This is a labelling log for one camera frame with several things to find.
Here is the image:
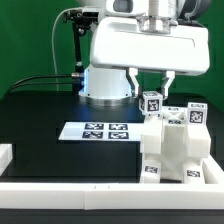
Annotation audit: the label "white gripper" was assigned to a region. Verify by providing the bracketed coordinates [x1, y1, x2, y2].
[90, 17, 210, 100]

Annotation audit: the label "white front border rail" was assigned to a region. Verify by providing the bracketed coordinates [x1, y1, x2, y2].
[0, 182, 224, 210]

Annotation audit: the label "white chair seat with pegs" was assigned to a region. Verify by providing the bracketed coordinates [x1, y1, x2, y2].
[140, 125, 202, 184]

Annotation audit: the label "black camera on stand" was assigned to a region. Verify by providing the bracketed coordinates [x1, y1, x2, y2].
[63, 8, 99, 77]

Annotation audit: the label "white right border rail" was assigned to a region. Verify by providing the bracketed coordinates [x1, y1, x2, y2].
[203, 155, 224, 185]

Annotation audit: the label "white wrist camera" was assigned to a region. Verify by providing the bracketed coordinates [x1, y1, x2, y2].
[105, 0, 148, 17]

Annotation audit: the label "white marker sheet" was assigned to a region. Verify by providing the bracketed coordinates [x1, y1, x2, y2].
[59, 122, 143, 141]

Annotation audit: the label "white thin cable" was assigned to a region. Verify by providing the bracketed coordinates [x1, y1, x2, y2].
[50, 7, 78, 92]

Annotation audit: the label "white chair back frame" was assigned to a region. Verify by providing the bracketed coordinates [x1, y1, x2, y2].
[140, 102, 211, 162]

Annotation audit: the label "black cables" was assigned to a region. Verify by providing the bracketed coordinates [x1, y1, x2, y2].
[5, 73, 84, 95]

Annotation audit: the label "white tagged cube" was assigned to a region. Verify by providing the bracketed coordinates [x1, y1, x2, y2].
[139, 91, 163, 116]
[187, 102, 208, 125]

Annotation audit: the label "white border rail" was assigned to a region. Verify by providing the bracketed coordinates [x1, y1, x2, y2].
[203, 155, 224, 185]
[0, 182, 224, 210]
[0, 144, 13, 176]

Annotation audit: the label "white left border rail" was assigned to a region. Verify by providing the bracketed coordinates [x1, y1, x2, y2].
[0, 144, 13, 176]

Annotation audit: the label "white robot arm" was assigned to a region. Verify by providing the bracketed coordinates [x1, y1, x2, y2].
[77, 0, 212, 97]

